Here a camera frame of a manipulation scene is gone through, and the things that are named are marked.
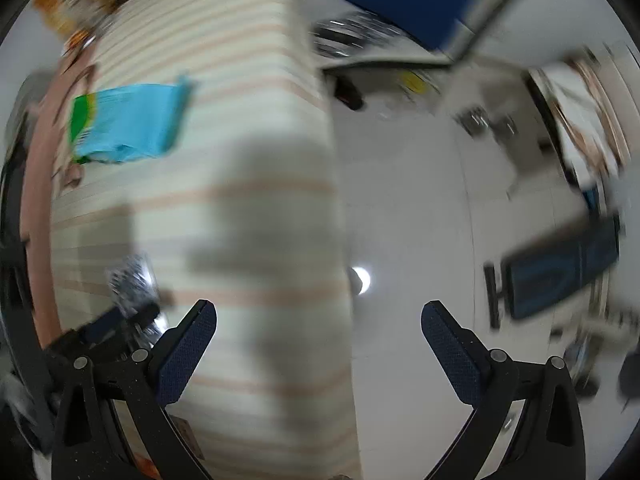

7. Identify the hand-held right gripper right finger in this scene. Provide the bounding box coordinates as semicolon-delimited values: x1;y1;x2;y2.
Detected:
421;299;587;480

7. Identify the yellow snack bag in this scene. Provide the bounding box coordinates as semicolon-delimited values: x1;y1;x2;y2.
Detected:
32;0;97;37

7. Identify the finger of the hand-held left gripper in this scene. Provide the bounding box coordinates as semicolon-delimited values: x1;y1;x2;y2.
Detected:
46;308;129;362
126;302;163;334

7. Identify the yellow item on floor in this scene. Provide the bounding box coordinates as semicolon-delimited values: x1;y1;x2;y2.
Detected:
399;71;432;94

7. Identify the blue black padded bench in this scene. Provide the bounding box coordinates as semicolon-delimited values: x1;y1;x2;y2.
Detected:
484;214;624;329

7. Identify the metal dumbbell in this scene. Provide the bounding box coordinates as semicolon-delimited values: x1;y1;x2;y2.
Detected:
456;106;519;137

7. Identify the green blue wipes packet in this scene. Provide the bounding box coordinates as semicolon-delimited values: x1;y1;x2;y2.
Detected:
67;76;194;167

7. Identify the silver blister pack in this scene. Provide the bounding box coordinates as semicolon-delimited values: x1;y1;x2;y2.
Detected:
106;254;162;322

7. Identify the striped beige tablecloth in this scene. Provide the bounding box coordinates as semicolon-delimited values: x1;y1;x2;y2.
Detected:
50;0;364;480

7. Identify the black object under table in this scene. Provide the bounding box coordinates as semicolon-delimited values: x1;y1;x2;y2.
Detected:
334;74;364;112

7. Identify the small brown card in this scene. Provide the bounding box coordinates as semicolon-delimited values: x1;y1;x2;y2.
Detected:
174;419;197;454

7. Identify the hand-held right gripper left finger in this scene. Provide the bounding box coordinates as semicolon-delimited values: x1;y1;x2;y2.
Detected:
51;299;218;480

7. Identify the orange table cloth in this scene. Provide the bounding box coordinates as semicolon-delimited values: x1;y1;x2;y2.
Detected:
19;50;99;347

